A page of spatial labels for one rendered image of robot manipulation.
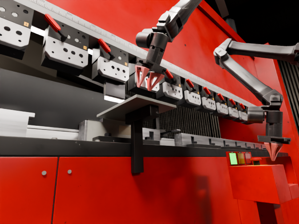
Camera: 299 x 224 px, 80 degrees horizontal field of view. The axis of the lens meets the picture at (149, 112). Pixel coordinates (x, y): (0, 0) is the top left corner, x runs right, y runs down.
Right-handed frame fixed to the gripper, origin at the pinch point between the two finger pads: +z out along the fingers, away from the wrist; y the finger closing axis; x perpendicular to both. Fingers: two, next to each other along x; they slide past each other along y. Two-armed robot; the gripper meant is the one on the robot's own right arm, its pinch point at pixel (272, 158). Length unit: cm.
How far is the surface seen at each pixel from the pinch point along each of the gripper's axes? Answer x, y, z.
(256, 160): 11.4, 1.3, 0.5
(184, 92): 2, 50, -33
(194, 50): -15, 59, -69
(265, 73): -164, 70, -90
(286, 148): -162, 45, 3
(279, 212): 5.3, -4.3, 18.3
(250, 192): 15.4, 1.4, 11.8
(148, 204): 47, 20, 18
